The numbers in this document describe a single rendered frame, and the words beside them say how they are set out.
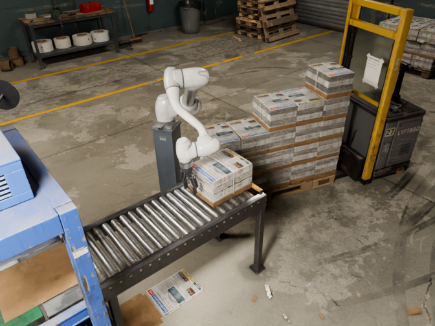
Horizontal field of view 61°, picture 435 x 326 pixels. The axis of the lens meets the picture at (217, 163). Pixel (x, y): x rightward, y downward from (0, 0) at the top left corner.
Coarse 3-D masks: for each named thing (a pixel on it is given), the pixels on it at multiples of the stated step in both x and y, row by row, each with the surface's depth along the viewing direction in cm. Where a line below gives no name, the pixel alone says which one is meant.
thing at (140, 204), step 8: (176, 184) 287; (160, 192) 279; (168, 192) 279; (144, 200) 271; (152, 200) 272; (168, 200) 282; (128, 208) 264; (112, 216) 257; (96, 224) 250; (104, 232) 256; (96, 240) 254
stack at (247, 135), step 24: (240, 120) 369; (240, 144) 341; (264, 144) 352; (288, 144) 364; (312, 144) 375; (264, 168) 369; (288, 168) 380; (312, 168) 393; (264, 192) 387; (288, 192) 402
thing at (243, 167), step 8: (224, 152) 281; (232, 152) 281; (224, 160) 272; (232, 160) 272; (240, 160) 271; (248, 160) 272; (240, 168) 263; (248, 168) 268; (240, 176) 267; (248, 176) 272; (240, 184) 272
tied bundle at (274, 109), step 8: (256, 96) 361; (264, 96) 361; (272, 96) 361; (280, 96) 360; (256, 104) 359; (264, 104) 346; (272, 104) 346; (280, 104) 345; (288, 104) 345; (256, 112) 364; (264, 112) 348; (272, 112) 336; (280, 112) 340; (288, 112) 343; (296, 112) 347; (264, 120) 352; (272, 120) 342; (280, 120) 345; (288, 120) 348
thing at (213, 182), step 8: (200, 160) 272; (208, 160) 272; (200, 168) 263; (208, 168) 263; (216, 168) 264; (200, 176) 260; (208, 176) 256; (216, 176) 255; (224, 176) 255; (200, 184) 265; (208, 184) 255; (216, 184) 253; (224, 184) 259; (200, 192) 269; (208, 192) 260; (216, 192) 257; (224, 192) 263; (216, 200) 261
